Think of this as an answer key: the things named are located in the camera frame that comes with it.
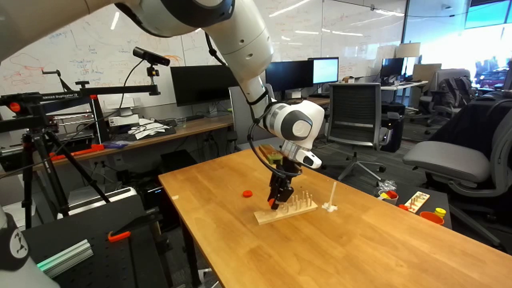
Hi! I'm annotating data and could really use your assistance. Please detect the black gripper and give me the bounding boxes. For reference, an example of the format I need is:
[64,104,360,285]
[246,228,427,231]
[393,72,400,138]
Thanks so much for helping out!
[265,159,302,212]

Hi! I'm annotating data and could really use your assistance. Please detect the wooden peg stand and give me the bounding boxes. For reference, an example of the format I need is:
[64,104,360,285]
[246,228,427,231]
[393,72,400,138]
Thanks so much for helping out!
[252,191,320,226]

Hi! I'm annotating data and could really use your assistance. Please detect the clear plastic peg stand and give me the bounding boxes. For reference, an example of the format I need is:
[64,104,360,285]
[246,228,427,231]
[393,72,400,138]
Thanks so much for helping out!
[320,180,340,215]

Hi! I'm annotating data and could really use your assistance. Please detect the clear plastic bag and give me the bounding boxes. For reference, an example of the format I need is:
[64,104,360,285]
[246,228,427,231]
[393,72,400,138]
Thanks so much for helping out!
[374,178,398,196]

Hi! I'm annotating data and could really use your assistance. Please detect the black mesh office chair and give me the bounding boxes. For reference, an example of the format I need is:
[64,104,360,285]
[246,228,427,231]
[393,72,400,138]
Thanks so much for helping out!
[321,82,387,183]

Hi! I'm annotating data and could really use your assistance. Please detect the red measuring cup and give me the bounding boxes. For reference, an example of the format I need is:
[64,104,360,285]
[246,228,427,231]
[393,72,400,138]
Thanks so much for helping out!
[379,189,400,205]

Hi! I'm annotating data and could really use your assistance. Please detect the long wooden desk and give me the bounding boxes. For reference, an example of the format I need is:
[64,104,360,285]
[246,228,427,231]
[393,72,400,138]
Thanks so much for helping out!
[30,95,332,167]

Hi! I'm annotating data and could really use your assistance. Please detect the dark computer monitor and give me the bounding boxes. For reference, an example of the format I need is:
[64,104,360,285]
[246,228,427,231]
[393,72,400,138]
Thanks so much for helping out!
[268,60,313,93]

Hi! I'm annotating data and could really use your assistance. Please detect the lit screen monitor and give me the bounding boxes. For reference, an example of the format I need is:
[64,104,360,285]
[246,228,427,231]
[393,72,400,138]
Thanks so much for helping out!
[308,56,340,87]

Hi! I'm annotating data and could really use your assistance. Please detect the large black monitor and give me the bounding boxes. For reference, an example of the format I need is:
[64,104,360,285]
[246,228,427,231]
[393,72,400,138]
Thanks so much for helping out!
[169,63,241,108]

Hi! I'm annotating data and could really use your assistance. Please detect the white papers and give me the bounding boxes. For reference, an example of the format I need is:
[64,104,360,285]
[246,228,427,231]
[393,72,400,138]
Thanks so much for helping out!
[108,114,172,141]

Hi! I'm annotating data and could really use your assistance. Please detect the orange plastic cup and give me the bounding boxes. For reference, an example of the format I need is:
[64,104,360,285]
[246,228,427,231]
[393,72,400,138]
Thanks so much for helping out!
[417,210,444,228]

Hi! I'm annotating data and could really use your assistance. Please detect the black storage crate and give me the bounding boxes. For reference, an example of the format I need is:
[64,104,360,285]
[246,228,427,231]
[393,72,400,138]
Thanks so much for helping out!
[366,183,454,231]

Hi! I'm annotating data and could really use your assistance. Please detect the small distant monitor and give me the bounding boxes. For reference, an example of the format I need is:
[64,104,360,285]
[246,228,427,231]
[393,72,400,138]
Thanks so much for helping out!
[379,56,406,82]

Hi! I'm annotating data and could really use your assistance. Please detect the grey office chair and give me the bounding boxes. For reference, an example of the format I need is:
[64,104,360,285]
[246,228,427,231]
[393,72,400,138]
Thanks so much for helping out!
[401,98,512,253]

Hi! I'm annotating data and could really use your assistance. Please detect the black cart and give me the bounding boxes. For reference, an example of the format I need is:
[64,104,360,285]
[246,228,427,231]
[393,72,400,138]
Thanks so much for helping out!
[20,194,204,288]

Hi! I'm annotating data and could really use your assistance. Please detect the distant black office chair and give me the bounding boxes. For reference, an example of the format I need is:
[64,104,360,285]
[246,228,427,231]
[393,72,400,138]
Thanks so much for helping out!
[417,69,476,127]

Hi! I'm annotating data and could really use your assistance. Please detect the orange bar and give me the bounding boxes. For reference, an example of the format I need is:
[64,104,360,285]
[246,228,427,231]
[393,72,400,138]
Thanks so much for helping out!
[46,143,108,164]

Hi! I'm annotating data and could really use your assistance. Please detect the grey metal tube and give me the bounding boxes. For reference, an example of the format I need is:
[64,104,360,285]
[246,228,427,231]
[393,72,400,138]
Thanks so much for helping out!
[33,239,94,280]

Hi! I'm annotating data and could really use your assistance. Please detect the yellow-green wrist camera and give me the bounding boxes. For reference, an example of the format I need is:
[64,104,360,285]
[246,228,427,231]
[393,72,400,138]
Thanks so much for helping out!
[262,151,284,168]

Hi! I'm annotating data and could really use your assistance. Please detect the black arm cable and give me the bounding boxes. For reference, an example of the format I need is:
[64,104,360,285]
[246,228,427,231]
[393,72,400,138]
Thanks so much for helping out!
[246,127,286,181]

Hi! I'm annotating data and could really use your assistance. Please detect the black clamp orange handle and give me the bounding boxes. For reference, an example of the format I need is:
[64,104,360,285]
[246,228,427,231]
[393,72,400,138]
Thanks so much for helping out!
[105,207,164,247]

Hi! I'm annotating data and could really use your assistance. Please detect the silver metal rail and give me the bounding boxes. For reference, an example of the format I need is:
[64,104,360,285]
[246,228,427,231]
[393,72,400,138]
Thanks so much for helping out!
[68,186,139,218]

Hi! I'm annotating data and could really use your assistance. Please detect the black stereo camera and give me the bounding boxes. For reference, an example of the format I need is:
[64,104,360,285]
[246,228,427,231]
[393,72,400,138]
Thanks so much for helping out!
[131,45,172,69]

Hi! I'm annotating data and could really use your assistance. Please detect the black camera tripod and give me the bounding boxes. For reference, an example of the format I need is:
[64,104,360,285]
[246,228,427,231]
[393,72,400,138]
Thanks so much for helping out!
[0,111,112,231]

